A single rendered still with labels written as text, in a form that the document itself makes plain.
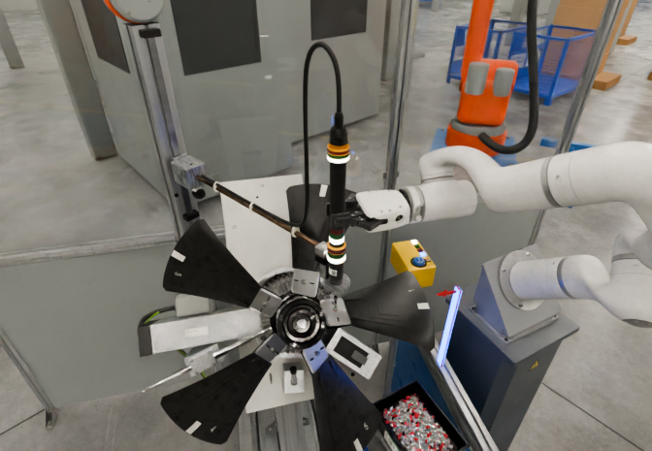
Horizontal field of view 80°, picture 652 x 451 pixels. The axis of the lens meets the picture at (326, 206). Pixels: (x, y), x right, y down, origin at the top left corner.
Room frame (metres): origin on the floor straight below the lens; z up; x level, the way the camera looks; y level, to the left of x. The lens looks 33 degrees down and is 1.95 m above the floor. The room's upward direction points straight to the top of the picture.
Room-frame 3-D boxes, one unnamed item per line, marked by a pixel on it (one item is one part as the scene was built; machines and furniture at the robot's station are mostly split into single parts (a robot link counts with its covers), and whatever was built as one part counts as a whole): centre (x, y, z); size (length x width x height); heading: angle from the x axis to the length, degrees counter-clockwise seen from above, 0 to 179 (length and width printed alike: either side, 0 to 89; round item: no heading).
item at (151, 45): (1.15, 0.48, 1.48); 0.05 x 0.03 x 0.62; 138
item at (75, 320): (1.40, 0.13, 0.50); 2.59 x 0.03 x 0.91; 103
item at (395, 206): (0.73, -0.13, 1.49); 0.11 x 0.10 x 0.07; 103
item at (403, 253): (1.07, -0.31, 1.02); 0.16 x 0.10 x 0.11; 13
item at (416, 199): (0.74, -0.19, 1.49); 0.09 x 0.03 x 0.08; 13
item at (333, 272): (0.70, -0.02, 1.49); 0.04 x 0.04 x 0.46
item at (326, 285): (0.71, -0.02, 1.33); 0.09 x 0.07 x 0.10; 48
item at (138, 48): (1.18, 0.51, 0.90); 0.08 x 0.06 x 1.80; 138
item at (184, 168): (1.12, 0.44, 1.37); 0.10 x 0.07 x 0.09; 48
